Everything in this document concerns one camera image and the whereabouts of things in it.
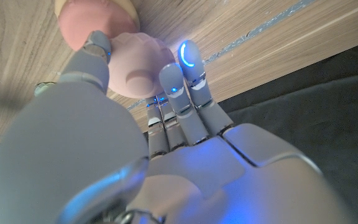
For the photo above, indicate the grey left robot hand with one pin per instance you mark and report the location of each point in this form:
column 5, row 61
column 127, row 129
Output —
column 197, row 180

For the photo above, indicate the black curtain backdrop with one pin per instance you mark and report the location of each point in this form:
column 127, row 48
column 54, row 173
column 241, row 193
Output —
column 322, row 124

